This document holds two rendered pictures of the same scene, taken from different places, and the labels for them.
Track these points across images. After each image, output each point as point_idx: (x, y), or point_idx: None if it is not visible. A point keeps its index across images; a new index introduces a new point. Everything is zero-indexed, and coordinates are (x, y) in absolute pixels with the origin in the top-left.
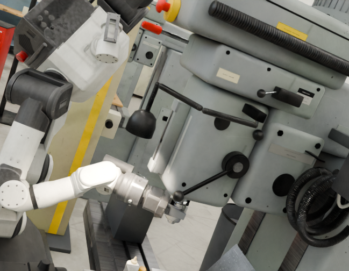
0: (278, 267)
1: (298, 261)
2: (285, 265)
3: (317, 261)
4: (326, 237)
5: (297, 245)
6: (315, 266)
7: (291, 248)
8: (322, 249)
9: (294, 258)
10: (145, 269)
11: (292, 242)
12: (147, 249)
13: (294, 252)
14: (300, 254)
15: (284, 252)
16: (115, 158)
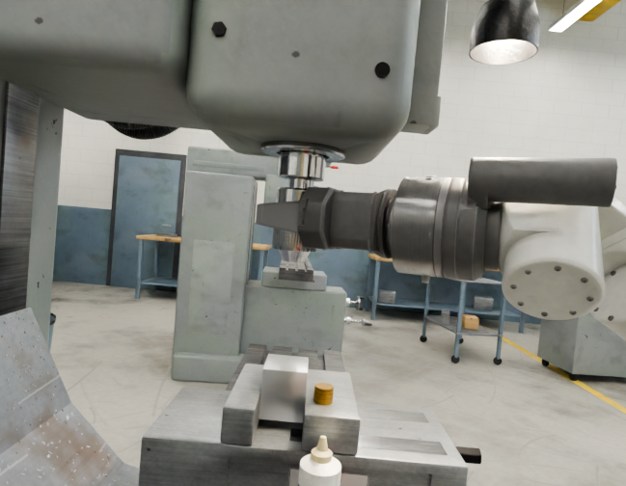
0: None
1: (31, 201)
2: (12, 232)
3: (55, 173)
4: (55, 122)
5: (18, 174)
6: (56, 183)
7: (6, 189)
8: (55, 147)
9: (22, 202)
10: (318, 384)
11: (4, 175)
12: None
13: (18, 190)
14: (31, 184)
15: None
16: (562, 157)
